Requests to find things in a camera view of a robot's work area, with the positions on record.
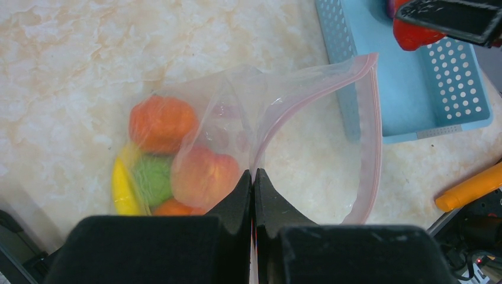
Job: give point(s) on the orange fruit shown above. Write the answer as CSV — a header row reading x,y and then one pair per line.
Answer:
x,y
172,207
160,124

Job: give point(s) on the orange carrot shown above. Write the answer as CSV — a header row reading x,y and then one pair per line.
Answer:
x,y
470,189

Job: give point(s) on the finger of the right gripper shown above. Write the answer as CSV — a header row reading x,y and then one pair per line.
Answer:
x,y
475,22

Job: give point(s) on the clear zip top bag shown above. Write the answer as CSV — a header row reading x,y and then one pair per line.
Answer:
x,y
241,109

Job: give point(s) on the yellow banana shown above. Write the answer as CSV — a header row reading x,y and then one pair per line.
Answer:
x,y
126,197

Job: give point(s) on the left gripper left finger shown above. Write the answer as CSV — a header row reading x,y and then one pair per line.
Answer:
x,y
212,248

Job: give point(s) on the black open tool case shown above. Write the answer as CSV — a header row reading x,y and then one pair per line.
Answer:
x,y
22,261

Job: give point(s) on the peach fruit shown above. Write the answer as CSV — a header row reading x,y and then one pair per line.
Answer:
x,y
201,178

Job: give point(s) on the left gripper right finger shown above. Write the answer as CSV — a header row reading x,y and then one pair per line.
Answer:
x,y
293,249

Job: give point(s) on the blue plastic basket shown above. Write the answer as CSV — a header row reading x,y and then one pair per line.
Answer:
x,y
435,90

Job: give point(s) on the green apple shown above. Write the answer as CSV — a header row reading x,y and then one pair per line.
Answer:
x,y
152,175

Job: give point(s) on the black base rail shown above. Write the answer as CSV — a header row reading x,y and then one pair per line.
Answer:
x,y
470,240

